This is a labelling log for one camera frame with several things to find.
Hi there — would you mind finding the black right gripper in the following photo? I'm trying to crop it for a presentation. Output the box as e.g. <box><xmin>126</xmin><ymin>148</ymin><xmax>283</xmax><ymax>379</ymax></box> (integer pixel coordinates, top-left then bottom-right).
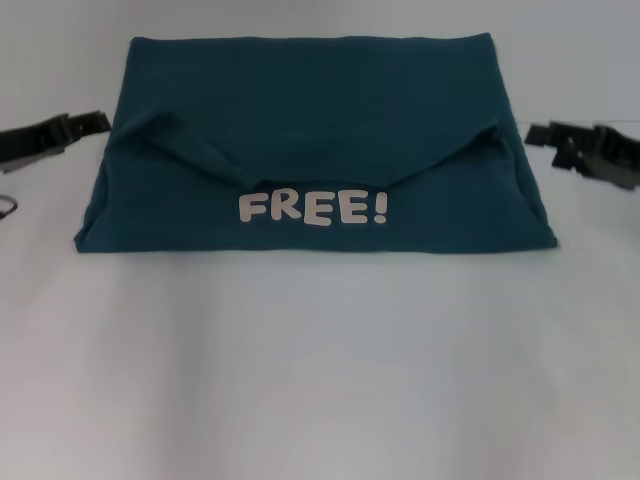
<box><xmin>526</xmin><ymin>121</ymin><xmax>640</xmax><ymax>192</ymax></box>

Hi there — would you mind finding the teal blue t-shirt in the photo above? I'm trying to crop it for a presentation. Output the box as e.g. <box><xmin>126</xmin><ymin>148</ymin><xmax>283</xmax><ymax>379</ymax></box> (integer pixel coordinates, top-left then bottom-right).
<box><xmin>73</xmin><ymin>32</ymin><xmax>559</xmax><ymax>257</ymax></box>

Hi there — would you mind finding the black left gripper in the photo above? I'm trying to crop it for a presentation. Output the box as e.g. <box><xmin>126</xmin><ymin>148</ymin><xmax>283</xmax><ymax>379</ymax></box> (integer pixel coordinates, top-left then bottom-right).
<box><xmin>0</xmin><ymin>110</ymin><xmax>113</xmax><ymax>174</ymax></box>

